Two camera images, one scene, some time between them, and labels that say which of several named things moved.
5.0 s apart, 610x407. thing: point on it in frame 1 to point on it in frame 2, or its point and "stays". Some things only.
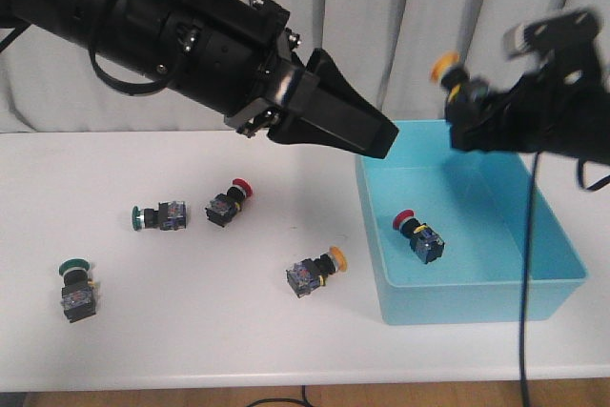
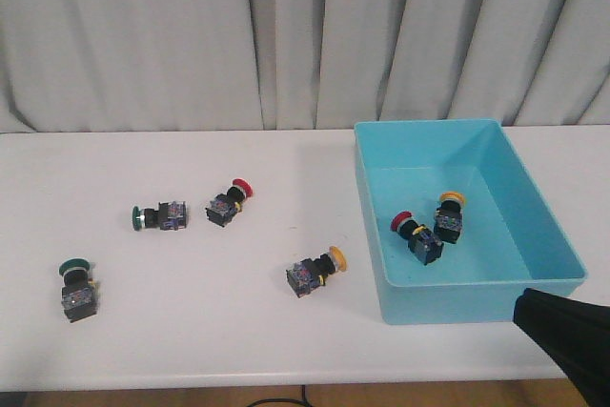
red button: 424,242 stays
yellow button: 447,71 to 449,216
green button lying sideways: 170,215 stays
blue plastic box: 447,229 stays
